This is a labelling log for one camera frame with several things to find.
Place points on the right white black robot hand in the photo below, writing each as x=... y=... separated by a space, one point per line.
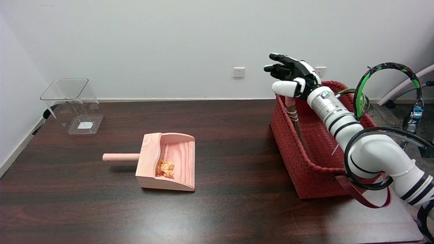
x=298 y=73

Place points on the small brown bristle broom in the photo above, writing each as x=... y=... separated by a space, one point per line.
x=294 y=117

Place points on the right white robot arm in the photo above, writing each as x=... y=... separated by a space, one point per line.
x=379 y=156

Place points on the brown woven basket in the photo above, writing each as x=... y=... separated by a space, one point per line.
x=295 y=152

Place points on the grey office chair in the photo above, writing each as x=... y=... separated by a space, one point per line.
x=400 y=88

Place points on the wooden dustpan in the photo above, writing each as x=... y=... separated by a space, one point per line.
x=179 y=156

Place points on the crumpled yellow paper ball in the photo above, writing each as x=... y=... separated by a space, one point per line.
x=165 y=168

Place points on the clear plastic container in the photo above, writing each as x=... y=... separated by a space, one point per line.
x=73 y=98

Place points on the white wall socket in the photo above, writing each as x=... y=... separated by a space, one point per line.
x=238 y=72
x=321 y=71

